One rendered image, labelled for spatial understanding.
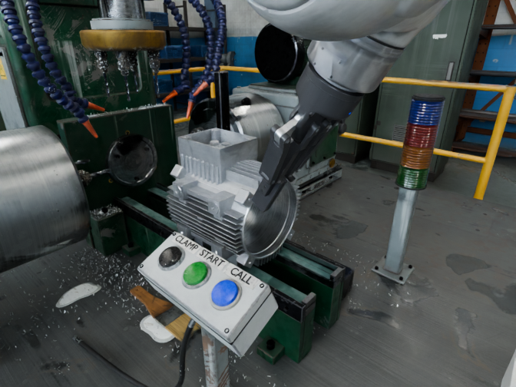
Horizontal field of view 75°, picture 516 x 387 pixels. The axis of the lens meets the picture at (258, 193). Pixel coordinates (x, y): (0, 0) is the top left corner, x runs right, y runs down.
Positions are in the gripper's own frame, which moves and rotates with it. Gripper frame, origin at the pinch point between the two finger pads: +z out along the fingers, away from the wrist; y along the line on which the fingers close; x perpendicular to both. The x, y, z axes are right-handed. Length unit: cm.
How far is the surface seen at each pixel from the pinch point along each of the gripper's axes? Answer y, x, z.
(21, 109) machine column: 12, -64, 31
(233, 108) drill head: -28.7, -33.9, 15.0
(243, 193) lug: 0.6, -3.3, 4.0
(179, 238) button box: 14.9, -1.2, 4.0
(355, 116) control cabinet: -310, -90, 116
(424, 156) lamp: -33.9, 10.8, -6.0
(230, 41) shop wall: -491, -453, 242
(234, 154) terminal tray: -4.6, -11.4, 4.2
